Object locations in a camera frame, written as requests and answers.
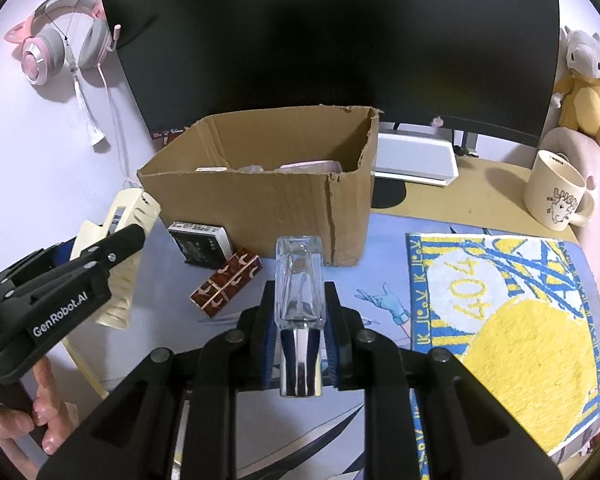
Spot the pink cat ear headset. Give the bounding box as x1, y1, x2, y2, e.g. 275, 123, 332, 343
4, 0, 122, 86

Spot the yellow blue 404 towel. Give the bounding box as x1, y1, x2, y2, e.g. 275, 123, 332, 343
406, 231, 600, 463

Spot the cream hair claw clip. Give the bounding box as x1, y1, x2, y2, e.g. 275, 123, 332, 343
70, 188, 160, 330

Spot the yellow grey plush toy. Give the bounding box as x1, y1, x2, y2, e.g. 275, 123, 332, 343
550, 26, 600, 146

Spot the pink cushion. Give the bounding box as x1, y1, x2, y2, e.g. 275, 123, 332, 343
540, 127, 600, 263

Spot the black computer monitor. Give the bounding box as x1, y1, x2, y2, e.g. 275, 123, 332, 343
102, 0, 559, 146

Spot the pink Kuromi tissue pack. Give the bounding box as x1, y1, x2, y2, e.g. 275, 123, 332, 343
277, 160, 342, 174

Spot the clear plastic case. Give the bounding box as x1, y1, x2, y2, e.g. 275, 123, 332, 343
238, 165, 265, 174

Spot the green white medicine box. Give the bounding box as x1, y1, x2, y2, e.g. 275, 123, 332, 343
196, 167, 228, 172

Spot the white monitor stand base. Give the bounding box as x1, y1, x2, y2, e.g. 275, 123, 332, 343
373, 130, 460, 188

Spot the white headset cable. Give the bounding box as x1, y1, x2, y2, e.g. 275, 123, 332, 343
97, 64, 142, 191

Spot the brown cardboard box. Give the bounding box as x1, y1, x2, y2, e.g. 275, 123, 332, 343
137, 105, 380, 266

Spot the person's left hand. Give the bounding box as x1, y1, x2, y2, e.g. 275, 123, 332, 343
0, 356, 79, 479

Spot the black card box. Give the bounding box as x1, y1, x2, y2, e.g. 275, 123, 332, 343
168, 221, 234, 269

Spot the cream cartoon mug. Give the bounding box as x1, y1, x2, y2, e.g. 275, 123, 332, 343
522, 150, 595, 232

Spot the clear glass perfume bottle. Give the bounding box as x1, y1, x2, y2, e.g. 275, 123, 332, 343
274, 236, 326, 398

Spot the red crane pattern box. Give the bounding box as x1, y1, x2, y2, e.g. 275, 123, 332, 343
189, 248, 262, 318

